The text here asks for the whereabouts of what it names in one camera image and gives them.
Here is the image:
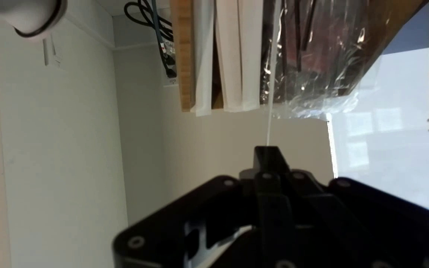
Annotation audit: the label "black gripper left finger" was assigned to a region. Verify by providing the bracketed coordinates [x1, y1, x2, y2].
[114, 144, 276, 268]

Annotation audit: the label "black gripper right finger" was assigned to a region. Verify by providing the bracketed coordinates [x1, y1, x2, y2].
[272, 144, 429, 268]

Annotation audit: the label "white plastic knife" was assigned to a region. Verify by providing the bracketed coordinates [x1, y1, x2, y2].
[266, 0, 279, 148]

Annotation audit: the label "clear-wrapped cutlery packs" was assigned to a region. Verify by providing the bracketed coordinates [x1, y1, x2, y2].
[261, 0, 391, 119]

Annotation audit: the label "white round object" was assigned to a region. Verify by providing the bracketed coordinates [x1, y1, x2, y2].
[0, 0, 69, 38]

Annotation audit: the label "blue cable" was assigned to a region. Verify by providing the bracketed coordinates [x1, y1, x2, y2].
[150, 0, 171, 56]

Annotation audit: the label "black wall cables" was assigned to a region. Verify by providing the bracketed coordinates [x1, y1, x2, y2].
[123, 0, 179, 78]

